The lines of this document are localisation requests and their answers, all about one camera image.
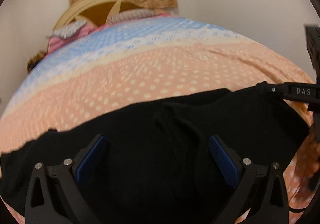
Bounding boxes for black pants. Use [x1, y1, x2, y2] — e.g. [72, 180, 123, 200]
[1, 87, 309, 223]

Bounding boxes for right hand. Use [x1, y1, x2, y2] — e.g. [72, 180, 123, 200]
[305, 123, 319, 178]

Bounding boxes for brown bag beside bed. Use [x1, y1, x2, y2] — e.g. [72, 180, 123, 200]
[27, 50, 47, 74]

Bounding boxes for polka dot bed cover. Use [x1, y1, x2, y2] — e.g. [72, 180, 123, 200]
[0, 16, 317, 224]

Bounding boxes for striped pillow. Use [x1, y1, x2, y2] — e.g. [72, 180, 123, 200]
[106, 8, 159, 24]

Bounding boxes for grey patterned pillow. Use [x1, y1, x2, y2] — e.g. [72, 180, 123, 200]
[46, 20, 87, 39]

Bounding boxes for pink folded blanket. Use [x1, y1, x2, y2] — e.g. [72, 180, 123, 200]
[46, 23, 101, 55]

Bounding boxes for cream wooden headboard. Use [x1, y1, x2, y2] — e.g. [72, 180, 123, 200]
[53, 0, 131, 31]

